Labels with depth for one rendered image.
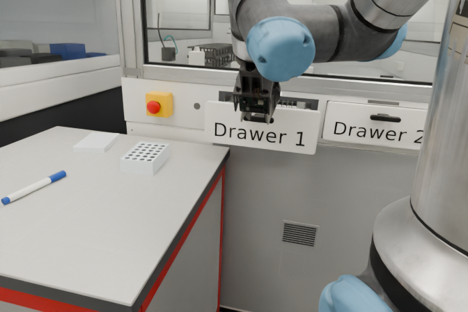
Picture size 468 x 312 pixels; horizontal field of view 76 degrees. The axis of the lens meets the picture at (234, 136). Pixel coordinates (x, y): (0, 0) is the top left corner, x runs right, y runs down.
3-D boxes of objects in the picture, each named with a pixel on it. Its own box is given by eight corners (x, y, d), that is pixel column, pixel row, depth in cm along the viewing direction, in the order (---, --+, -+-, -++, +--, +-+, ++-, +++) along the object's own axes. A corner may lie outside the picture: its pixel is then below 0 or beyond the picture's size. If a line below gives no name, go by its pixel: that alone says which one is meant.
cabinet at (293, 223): (400, 362, 108) (470, 160, 81) (138, 301, 127) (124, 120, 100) (356, 214, 196) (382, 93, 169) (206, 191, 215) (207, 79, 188)
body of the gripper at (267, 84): (233, 113, 60) (227, 67, 51) (241, 83, 65) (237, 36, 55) (271, 117, 59) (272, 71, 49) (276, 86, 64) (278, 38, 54)
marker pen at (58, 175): (6, 206, 58) (5, 199, 58) (1, 204, 59) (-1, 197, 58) (67, 176, 71) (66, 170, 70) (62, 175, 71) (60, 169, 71)
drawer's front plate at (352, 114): (432, 152, 81) (444, 112, 77) (322, 139, 86) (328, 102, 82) (430, 149, 82) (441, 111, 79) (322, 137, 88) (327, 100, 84)
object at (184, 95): (464, 159, 81) (482, 108, 76) (124, 120, 100) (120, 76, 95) (380, 93, 169) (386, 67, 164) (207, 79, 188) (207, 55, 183)
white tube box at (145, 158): (152, 175, 73) (152, 161, 71) (120, 173, 74) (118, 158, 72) (169, 156, 84) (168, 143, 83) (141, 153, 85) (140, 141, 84)
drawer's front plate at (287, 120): (315, 154, 75) (321, 112, 71) (204, 141, 80) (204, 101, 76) (314, 152, 76) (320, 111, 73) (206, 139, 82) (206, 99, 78)
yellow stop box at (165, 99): (166, 118, 91) (166, 95, 88) (145, 116, 92) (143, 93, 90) (173, 114, 96) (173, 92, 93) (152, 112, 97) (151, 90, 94)
